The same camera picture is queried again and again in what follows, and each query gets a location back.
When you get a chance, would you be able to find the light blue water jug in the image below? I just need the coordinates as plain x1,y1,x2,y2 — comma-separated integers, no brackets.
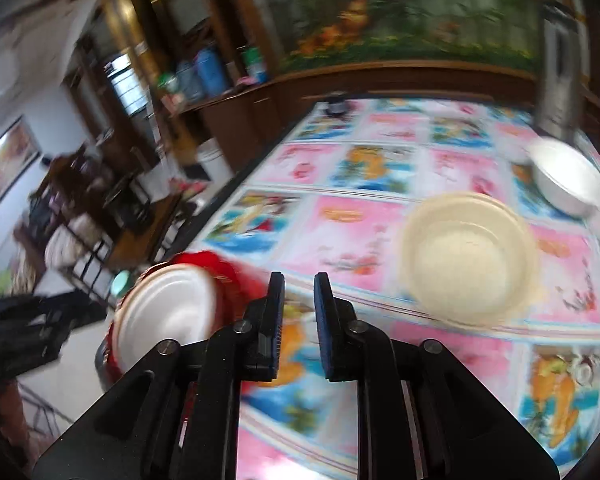
175,60,201,103

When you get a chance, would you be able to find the white foam bowl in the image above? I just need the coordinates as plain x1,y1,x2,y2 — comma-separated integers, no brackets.
527,139,600,218

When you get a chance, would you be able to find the blue thermos flask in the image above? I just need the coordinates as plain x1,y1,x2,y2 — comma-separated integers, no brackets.
195,47,231,96

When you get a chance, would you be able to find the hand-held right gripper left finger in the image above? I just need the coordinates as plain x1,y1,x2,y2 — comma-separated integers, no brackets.
32,271,286,480

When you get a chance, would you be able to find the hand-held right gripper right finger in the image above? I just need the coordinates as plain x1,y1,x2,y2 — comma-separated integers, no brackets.
314,272,561,480

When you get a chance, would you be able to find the dark wooden chair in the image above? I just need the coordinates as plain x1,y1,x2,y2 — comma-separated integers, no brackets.
55,150,191,281

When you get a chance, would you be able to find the barred window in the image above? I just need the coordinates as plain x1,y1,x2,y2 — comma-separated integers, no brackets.
104,52,148,116

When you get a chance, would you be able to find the large red plastic bowl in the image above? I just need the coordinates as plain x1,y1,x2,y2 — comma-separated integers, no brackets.
96,251,273,393

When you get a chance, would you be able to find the small black jar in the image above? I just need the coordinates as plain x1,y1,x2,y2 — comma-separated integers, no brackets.
325,91,351,116

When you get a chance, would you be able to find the white plastic bucket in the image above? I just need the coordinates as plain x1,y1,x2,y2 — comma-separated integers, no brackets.
196,137,233,188

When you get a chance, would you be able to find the green bottle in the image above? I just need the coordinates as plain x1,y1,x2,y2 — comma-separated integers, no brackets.
240,45,270,86

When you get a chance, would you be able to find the white foam plate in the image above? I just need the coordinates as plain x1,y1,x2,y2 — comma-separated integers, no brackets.
114,262,218,376

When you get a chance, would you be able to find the brown wooden cabinet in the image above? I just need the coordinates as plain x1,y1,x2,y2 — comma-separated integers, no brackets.
165,57,600,181

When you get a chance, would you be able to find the stainless steel thermos jug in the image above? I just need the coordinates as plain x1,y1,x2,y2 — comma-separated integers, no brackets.
532,5,588,143

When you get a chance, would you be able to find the large beige bowl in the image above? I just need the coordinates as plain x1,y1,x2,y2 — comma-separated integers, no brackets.
399,191,540,328

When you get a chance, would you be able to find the striped seat cushion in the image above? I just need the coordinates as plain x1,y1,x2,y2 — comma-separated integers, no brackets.
44,220,101,271

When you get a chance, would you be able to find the flower and bamboo wall panel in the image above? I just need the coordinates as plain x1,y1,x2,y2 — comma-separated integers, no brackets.
230,0,576,68

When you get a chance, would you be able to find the person's left forearm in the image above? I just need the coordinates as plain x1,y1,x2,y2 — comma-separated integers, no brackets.
0,377,33,480

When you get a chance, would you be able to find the framed wall painting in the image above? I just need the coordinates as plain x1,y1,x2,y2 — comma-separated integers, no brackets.
0,116,41,218

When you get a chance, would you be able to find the golden pillar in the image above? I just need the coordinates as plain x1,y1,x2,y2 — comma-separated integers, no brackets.
100,0,181,161

